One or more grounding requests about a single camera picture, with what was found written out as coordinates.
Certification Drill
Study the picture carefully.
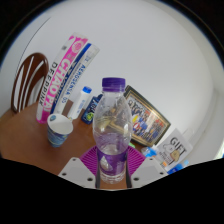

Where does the clear purple-capped water bottle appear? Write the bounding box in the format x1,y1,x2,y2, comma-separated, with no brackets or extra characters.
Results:
92,77,134,185

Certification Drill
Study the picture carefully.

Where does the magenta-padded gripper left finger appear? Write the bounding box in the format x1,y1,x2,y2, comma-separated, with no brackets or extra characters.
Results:
57,145,100,190

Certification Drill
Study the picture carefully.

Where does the white paper gift bag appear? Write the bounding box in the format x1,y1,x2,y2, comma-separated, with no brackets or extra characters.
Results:
156,128,194,169

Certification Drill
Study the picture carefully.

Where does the white blue shuttlecock tube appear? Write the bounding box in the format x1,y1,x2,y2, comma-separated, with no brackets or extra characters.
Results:
49,43,100,116

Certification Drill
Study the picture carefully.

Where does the dark blue pump bottle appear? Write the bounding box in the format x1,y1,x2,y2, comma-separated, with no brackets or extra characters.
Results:
80,93,104,125

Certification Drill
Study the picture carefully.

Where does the dark wooden chair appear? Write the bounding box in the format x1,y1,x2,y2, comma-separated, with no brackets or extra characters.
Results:
10,52,50,114

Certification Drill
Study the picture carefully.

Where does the framed group photo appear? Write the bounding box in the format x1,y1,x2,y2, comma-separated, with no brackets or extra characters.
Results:
123,84,172,148

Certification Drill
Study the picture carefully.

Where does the white bottle with blue cap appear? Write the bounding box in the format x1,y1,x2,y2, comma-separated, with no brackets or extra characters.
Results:
68,86,93,120

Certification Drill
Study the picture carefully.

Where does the blue starry print paper cup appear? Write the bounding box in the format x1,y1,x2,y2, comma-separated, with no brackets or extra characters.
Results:
46,113,74,149

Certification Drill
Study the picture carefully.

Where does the blue tissue pack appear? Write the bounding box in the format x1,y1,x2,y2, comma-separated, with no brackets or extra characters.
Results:
140,145,158,158

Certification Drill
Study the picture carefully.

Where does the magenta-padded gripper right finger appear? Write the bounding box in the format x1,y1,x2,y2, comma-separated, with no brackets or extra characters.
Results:
124,145,169,190

